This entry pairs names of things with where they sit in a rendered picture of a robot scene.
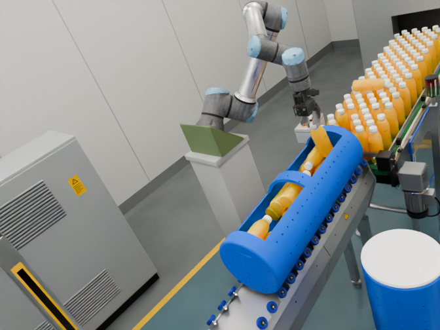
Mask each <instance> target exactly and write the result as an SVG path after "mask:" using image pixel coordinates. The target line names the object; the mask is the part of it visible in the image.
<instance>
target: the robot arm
mask: <svg viewBox="0 0 440 330"><path fill-rule="evenodd" d="M242 16H243V18H244V20H245V21H246V22H247V29H248V33H249V41H248V44H247V55H248V56H251V57H250V59H249V63H248V65H247V68H246V72H245V74H244V78H243V80H242V83H241V86H240V89H239V91H237V92H235V93H234V95H233V96H232V95H229V94H230V92H229V91H228V90H225V89H222V88H209V89H207V92H206V95H205V99H204V104H203V108H202V113H201V116H200V118H199V119H198V122H197V123H196V125H198V126H211V127H213V128H216V129H219V130H222V131H225V130H224V124H223V120H224V117H225V118H228V119H232V120H237V121H240V122H247V123H250V122H252V121H253V119H254V118H255V116H256V113H257V110H258V103H257V99H256V97H255V95H256V93H257V90H258V87H259V85H260V82H261V79H262V77H263V73H264V72H265V68H266V65H267V63H268V62H271V63H274V64H278V65H282V66H283V67H284V68H285V71H286V74H287V78H288V81H289V85H290V89H291V91H293V92H294V93H293V98H294V101H295V105H294V106H293V110H294V113H295V109H296V113H295V116H298V117H302V119H301V125H303V124H306V126H307V127H308V128H309V127H310V122H309V118H308V117H309V116H310V115H312V117H313V119H312V124H313V125H316V126H317V128H319V126H320V117H321V111H320V107H319V105H318V103H316V100H315V99H314V98H311V96H315V95H319V94H320V91H319V90H316V89H315V88H312V89H310V85H311V82H310V77H309V74H308V69H307V66H306V61H305V58H304V52H303V50H302V49H301V48H295V47H294V46H292V45H283V44H281V43H277V42H276V39H277V36H278V34H279V32H280V30H282V29H284V27H285V25H286V22H287V9H286V8H284V7H281V6H278V5H275V4H272V3H268V2H266V1H262V0H252V1H249V2H247V3H246V4H245V5H244V7H243V10H242Z"/></svg>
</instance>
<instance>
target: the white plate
mask: <svg viewBox="0 0 440 330"><path fill-rule="evenodd" d="M361 262H362V265H363V267H364V269H365V271H366V272H367V273H368V275H370V277H372V278H373V279H374V280H376V281H378V282H380V283H382V284H384V285H387V286H390V287H396V288H403V289H408V288H416V287H421V286H423V285H427V284H429V283H431V282H433V281H434V280H436V279H437V278H438V277H439V276H440V245H439V244H438V243H437V242H436V241H435V240H434V239H433V238H431V237H430V236H428V235H426V234H424V233H421V232H418V231H415V230H407V229H395V230H387V231H385V232H381V233H379V234H377V235H375V236H374V237H372V238H371V239H370V240H368V241H367V243H366V244H365V245H364V247H363V249H362V251H361Z"/></svg>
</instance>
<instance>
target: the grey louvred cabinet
mask: <svg viewBox="0 0 440 330"><path fill-rule="evenodd" d="M0 233H1V234H3V235H5V237H6V238H7V239H8V240H9V242H10V243H11V244H12V245H13V246H14V247H15V248H16V250H17V251H18V252H19V254H20V255H21V256H22V257H23V258H24V259H25V260H26V262H27V263H28V264H29V265H30V267H31V268H32V269H33V270H34V271H35V272H36V273H37V275H38V276H39V277H40V278H41V279H42V281H44V283H45V284H46V285H47V286H48V288H49V289H50V290H51V292H53V294H54V295H55V296H56V297H57V298H58V300H59V301H60V302H61V303H62V304H63V305H64V306H65V308H66V309H67V310H68V311H69V313H70V314H71V315H72V316H73V317H74V318H75V319H76V321H77V322H78V323H79V325H80V326H81V327H82V328H83V329H84V330H105V329H107V328H108V327H109V326H110V325H111V324H112V323H113V322H114V321H115V320H116V319H117V318H118V317H119V316H120V315H121V314H122V313H123V312H124V311H125V310H126V309H127V308H128V307H129V306H130V305H131V304H132V303H134V302H135V301H136V300H137V299H138V298H139V297H140V296H141V295H142V294H143V293H144V292H145V291H146V290H148V289H149V288H150V287H151V286H152V285H153V284H154V283H155V282H156V281H157V280H158V279H159V278H160V277H159V276H158V274H157V272H158V271H157V269H156V268H155V266H154V264H153V263H152V261H151V260H150V258H149V256H148V254H147V253H146V251H145V250H144V248H143V246H142V245H141V243H140V242H139V240H138V238H137V237H136V235H135V234H134V232H133V230H132V229H131V227H130V225H129V224H128V222H127V220H126V219H125V217H124V216H123V214H122V212H121V211H120V209H119V207H118V206H117V204H116V203H115V201H114V200H113V197H112V196H111V194H110V193H109V191H108V190H107V188H106V186H105V185H104V183H103V181H102V180H101V178H100V176H99V175H98V173H97V171H96V170H95V168H94V167H93V165H92V163H91V162H90V160H89V159H88V157H87V155H86V154H85V152H84V151H83V149H82V147H81V146H80V144H79V142H78V141H77V139H76V137H75V136H72V135H69V134H64V133H61V132H57V131H53V130H49V131H47V132H45V133H44V134H42V135H40V136H39V137H37V138H35V139H33V140H32V141H30V142H28V143H27V144H25V145H23V146H21V147H20V148H18V149H17V150H15V151H13V152H11V153H9V154H8V155H6V156H4V157H3V158H1V159H0ZM0 330H55V329H54V328H53V326H51V324H49V322H48V321H47V320H46V319H45V318H44V317H43V316H42V314H41V313H40V312H39V311H38V310H37V309H36V308H35V307H34V306H33V305H32V304H31V303H30V301H29V300H28V299H27V298H26V297H25V296H24V294H23V293H22V292H21V291H20V290H19V289H18V288H17V287H16V286H15V285H14V284H13V283H12V282H11V280H10V279H9V278H8V277H7V276H6V275H5V273H4V272H3V271H2V270H1V269H0Z"/></svg>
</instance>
